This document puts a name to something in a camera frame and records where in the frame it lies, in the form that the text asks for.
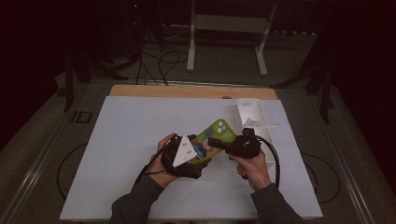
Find green cartoon phone case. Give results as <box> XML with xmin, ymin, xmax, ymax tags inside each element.
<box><xmin>186</xmin><ymin>119</ymin><xmax>236</xmax><ymax>165</ymax></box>

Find white table mat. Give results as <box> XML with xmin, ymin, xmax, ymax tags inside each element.
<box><xmin>59</xmin><ymin>95</ymin><xmax>324</xmax><ymax>221</ymax></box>

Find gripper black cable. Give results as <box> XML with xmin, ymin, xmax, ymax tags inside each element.
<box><xmin>56</xmin><ymin>136</ymin><xmax>178</xmax><ymax>202</ymax></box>
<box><xmin>255</xmin><ymin>135</ymin><xmax>341</xmax><ymax>204</ymax></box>

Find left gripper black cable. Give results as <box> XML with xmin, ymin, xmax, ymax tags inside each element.
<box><xmin>56</xmin><ymin>136</ymin><xmax>178</xmax><ymax>202</ymax></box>

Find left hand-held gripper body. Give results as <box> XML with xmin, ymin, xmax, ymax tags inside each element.
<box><xmin>160</xmin><ymin>133</ymin><xmax>210</xmax><ymax>180</ymax></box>

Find black tripod stand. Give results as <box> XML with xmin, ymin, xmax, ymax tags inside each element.
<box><xmin>270</xmin><ymin>18</ymin><xmax>336</xmax><ymax>125</ymax></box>
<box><xmin>64</xmin><ymin>52</ymin><xmax>130</xmax><ymax>112</ymax></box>

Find white metal stand frame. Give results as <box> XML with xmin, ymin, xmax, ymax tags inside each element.
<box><xmin>186</xmin><ymin>0</ymin><xmax>278</xmax><ymax>77</ymax></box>

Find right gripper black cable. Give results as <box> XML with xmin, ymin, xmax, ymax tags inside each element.
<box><xmin>255</xmin><ymin>135</ymin><xmax>341</xmax><ymax>204</ymax></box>

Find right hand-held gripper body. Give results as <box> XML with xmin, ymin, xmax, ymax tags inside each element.
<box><xmin>228</xmin><ymin>118</ymin><xmax>280</xmax><ymax>158</ymax></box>

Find metal floor rail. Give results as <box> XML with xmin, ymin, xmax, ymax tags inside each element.
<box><xmin>0</xmin><ymin>118</ymin><xmax>68</xmax><ymax>224</ymax></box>
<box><xmin>306</xmin><ymin>92</ymin><xmax>376</xmax><ymax>224</ymax></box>

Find black floor cables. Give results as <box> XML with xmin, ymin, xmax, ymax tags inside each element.
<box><xmin>134</xmin><ymin>49</ymin><xmax>190</xmax><ymax>87</ymax></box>

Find person's right hand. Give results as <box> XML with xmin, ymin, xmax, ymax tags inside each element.
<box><xmin>229</xmin><ymin>149</ymin><xmax>273</xmax><ymax>191</ymax></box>

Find long white plastic tray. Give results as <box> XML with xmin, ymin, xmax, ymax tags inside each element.
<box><xmin>235</xmin><ymin>97</ymin><xmax>278</xmax><ymax>164</ymax></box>

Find person's left hand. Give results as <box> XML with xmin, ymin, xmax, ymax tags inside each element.
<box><xmin>148</xmin><ymin>133</ymin><xmax>180</xmax><ymax>189</ymax></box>

